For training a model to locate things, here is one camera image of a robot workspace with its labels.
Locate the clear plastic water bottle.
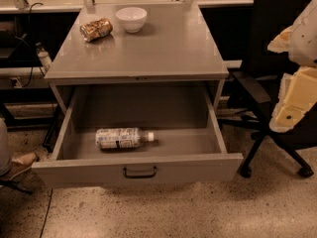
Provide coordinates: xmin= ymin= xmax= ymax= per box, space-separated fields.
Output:
xmin=95 ymin=127 xmax=155 ymax=150

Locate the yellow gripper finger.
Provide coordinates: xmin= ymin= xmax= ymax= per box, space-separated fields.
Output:
xmin=269 ymin=66 xmax=317 ymax=133

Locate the white ceramic bowl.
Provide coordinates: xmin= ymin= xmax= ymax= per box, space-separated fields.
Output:
xmin=116 ymin=7 xmax=148 ymax=33

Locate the small bottle beside cabinet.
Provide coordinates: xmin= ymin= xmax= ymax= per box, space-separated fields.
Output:
xmin=36 ymin=43 xmax=52 ymax=71

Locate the black power cable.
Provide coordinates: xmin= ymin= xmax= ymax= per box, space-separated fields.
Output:
xmin=13 ymin=1 xmax=46 ymax=88

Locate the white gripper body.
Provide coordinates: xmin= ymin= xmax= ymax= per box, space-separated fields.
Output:
xmin=266 ymin=25 xmax=295 ymax=55

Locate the grey trouser leg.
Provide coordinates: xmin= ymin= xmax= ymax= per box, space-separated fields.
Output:
xmin=0 ymin=118 xmax=12 ymax=177

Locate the brown shoe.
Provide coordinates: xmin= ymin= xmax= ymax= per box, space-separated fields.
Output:
xmin=0 ymin=153 xmax=38 ymax=181

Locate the black drawer handle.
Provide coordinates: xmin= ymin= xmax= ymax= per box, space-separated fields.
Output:
xmin=123 ymin=166 xmax=157 ymax=179

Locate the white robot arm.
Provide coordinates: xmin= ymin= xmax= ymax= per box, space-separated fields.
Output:
xmin=267 ymin=0 xmax=317 ymax=133

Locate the open grey drawer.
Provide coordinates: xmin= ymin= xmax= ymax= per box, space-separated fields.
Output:
xmin=33 ymin=83 xmax=243 ymax=187

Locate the black office chair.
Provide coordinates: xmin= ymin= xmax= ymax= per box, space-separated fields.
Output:
xmin=219 ymin=0 xmax=317 ymax=178

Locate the grey metal cabinet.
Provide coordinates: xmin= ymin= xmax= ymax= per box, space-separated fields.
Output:
xmin=45 ymin=2 xmax=228 ymax=109

